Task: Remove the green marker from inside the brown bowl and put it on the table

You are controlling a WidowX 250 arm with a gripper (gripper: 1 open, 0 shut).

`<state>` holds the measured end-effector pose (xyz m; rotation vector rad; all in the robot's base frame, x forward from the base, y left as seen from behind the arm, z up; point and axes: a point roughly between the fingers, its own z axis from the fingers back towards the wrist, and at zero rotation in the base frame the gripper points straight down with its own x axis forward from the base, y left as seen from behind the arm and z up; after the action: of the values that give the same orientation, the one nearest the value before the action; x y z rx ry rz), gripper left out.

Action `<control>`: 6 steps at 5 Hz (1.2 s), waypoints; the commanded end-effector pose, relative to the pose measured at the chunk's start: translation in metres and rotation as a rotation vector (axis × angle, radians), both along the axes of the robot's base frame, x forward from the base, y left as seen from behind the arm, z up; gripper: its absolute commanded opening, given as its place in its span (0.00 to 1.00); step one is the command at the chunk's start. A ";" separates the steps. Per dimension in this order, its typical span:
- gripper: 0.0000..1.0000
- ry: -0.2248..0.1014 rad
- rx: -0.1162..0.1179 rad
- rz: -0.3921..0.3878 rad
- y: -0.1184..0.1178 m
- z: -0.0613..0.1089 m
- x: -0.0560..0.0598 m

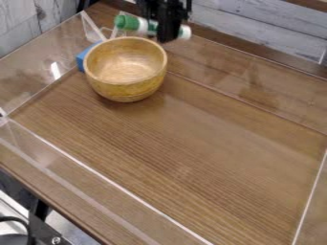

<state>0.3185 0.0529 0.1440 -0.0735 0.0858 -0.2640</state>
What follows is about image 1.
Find brown wooden bowl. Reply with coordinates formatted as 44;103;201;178
83;36;167;102

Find blue block behind bowl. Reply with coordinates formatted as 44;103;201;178
75;41;102;73

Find black cable at corner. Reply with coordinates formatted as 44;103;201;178
0;215;36;245

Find black table leg bracket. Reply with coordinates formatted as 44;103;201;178
28;200;74;245

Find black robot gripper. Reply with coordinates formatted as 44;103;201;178
139;0;194;43

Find clear acrylic tray walls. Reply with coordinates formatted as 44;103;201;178
0;17;327;245

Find green Expo marker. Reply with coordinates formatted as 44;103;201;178
114;14;193;40

